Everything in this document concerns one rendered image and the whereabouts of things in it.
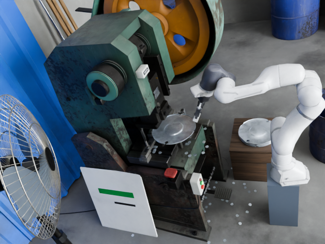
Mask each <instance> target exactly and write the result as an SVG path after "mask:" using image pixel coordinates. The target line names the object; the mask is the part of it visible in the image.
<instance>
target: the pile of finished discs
mask: <svg viewBox="0 0 325 244"><path fill-rule="evenodd" d="M270 124H271V121H269V120H267V119H264V118H255V119H250V120H248V121H246V122H244V123H243V124H242V125H241V126H240V128H239V130H238V135H239V138H240V140H241V141H242V142H243V143H244V144H246V145H249V146H252V147H256V146H257V147H263V146H267V145H269V144H271V137H270Z"/></svg>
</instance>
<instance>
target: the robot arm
mask: <svg viewBox="0 0 325 244"><path fill-rule="evenodd" d="M235 85H236V77H235V76H234V74H232V73H229V72H227V71H225V70H224V69H223V68H222V67H221V66H220V65H219V64H216V63H211V64H209V65H208V66H207V67H206V68H205V70H204V72H203V75H202V80H201V82H200V83H198V84H197V85H195V86H193V87H191V88H190V91H191V93H192V94H193V95H194V97H197V98H198V99H199V101H198V105H197V108H196V112H195V113H194V114H195V115H194V118H193V121H194V122H198V120H199V117H200V113H202V112H201V110H202V108H203V106H204V105H205V102H207V101H209V100H210V98H211V96H212V95H213V93H214V97H215V99H217V100H218V101H219V102H221V103H225V104H226V103H230V102H232V101H234V100H237V99H241V98H245V97H250V96H254V95H258V94H262V93H265V92H266V91H268V90H271V89H275V88H280V87H286V86H291V85H294V86H296V92H297V97H298V99H299V101H300V103H299V104H298V105H297V106H296V107H295V108H294V109H293V110H292V111H291V112H290V113H289V114H288V115H287V116H286V118H284V117H276V118H274V119H273V120H272V121H271V124H270V137H271V151H272V157H271V165H272V167H271V170H270V177H271V178H272V179H273V180H274V181H276V182H277V183H279V184H280V185H281V186H288V185H296V184H305V183H308V181H309V180H310V175H309V171H308V168H307V167H306V166H305V165H303V163H302V162H300V161H297V160H296V159H295V158H293V157H292V152H293V149H294V146H295V143H296V142H297V140H298V138H299V137H300V135H301V133H302V132H303V130H304V129H305V128H306V127H307V126H308V125H309V124H310V123H311V122H312V121H313V120H315V119H316V118H317V117H318V116H319V115H320V114H321V112H322V111H323V109H324V108H325V101H324V99H323V98H322V85H321V82H320V78H319V76H318V75H317V73H316V72H315V71H312V70H305V69H304V68H303V66H302V65H301V64H290V63H287V64H279V65H273V66H270V67H267V68H266V69H264V70H263V71H262V72H261V74H260V75H259V77H258V78H257V79H256V80H255V81H254V82H253V83H251V84H247V85H242V86H237V87H235Z"/></svg>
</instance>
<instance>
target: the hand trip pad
mask: <svg viewBox="0 0 325 244"><path fill-rule="evenodd" d="M176 174H177V170H176V169H175V168H167V169H166V170H165V172H164V176H165V177H168V178H174V177H175V176H176Z"/></svg>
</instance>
